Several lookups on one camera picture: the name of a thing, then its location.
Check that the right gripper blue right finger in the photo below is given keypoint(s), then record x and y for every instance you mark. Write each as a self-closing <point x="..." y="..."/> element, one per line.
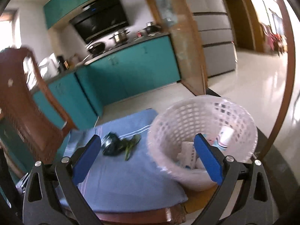
<point x="211" y="157"/>

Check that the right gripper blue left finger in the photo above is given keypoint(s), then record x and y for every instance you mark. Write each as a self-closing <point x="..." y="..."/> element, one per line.
<point x="83" y="158"/>

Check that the blue white ointment box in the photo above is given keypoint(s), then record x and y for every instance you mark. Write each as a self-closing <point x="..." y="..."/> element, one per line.
<point x="187" y="157"/>

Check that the white paper cup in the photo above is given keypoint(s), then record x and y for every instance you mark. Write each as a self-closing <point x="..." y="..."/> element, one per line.
<point x="224" y="137"/>

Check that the white plastic trash basket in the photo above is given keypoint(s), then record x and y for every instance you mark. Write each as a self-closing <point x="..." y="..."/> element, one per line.
<point x="189" y="140"/>

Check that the teal lower kitchen cabinets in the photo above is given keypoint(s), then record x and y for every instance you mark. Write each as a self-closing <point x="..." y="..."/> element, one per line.
<point x="123" y="72"/>

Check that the white kitchen appliance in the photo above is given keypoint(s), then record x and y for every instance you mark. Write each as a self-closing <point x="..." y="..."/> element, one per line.
<point x="49" y="67"/>

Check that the dark crumpled plastic wrapper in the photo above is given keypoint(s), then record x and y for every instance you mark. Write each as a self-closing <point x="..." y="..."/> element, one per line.
<point x="110" y="144"/>

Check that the blue striped seat cloth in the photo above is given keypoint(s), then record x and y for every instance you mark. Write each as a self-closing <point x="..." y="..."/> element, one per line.
<point x="116" y="185"/>

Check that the green vegetable leaf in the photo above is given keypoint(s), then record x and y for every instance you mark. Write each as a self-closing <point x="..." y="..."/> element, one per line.
<point x="127" y="145"/>

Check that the black wok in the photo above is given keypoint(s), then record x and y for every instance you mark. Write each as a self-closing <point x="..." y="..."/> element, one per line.
<point x="96" y="48"/>

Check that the steel stock pot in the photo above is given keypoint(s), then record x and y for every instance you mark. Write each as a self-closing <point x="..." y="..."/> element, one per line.
<point x="120" y="36"/>

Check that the black range hood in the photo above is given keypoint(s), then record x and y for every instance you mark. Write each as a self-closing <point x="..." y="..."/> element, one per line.
<point x="100" y="18"/>

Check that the black pot with lid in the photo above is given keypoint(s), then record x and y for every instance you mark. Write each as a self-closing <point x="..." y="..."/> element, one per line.
<point x="152" y="28"/>

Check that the silver refrigerator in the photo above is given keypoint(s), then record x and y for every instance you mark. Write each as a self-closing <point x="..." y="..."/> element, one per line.
<point x="214" y="28"/>

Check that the wooden glass sliding door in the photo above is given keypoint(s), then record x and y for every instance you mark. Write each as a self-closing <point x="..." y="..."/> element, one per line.
<point x="176" y="18"/>

